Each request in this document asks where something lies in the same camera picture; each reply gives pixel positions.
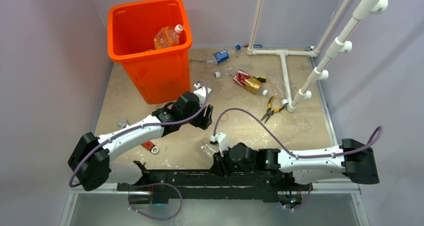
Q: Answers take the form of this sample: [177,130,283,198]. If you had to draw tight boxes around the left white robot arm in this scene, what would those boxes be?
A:
[67,87,213,191]

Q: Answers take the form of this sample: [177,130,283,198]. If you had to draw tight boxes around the blue cap pen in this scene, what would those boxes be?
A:
[244,44,263,48]

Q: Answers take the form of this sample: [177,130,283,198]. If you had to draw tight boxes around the blue label bottle far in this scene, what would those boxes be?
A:
[205,45,241,65]

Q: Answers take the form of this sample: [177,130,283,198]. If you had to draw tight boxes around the aluminium frame rail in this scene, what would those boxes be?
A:
[59,183,142,225]

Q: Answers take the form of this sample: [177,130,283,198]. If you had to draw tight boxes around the red gold snack wrapper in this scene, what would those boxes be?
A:
[233,70,268,96]

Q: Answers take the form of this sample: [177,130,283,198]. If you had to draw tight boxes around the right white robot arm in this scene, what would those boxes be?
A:
[210,139,380,189]

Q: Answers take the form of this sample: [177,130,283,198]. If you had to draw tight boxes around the white PVC diagonal pole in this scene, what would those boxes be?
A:
[287,0,388,112]

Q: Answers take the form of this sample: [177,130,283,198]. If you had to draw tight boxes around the yellow black screwdriver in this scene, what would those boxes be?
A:
[254,76,267,83]

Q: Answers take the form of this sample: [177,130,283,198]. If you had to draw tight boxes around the large clear bottle white cap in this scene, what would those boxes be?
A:
[199,138,219,158]

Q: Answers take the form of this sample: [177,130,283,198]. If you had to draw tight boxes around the orange drink bottle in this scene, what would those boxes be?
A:
[153,24,184,50]

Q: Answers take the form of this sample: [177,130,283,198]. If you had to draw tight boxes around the orange plastic bin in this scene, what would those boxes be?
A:
[107,0,193,104]

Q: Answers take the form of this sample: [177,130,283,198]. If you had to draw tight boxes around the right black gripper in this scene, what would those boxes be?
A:
[209,144,257,177]

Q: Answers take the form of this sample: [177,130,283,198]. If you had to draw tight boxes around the red handle adjustable wrench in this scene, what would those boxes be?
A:
[116,119,160,154]

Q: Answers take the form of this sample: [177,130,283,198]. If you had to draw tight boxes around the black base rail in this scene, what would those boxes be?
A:
[117,161,309,204]

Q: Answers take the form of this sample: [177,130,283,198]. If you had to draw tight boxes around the white PVC pipe frame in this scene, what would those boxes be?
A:
[246,0,360,112]

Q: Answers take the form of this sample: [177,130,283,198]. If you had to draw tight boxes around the yellow handle pliers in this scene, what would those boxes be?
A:
[261,95,287,124]

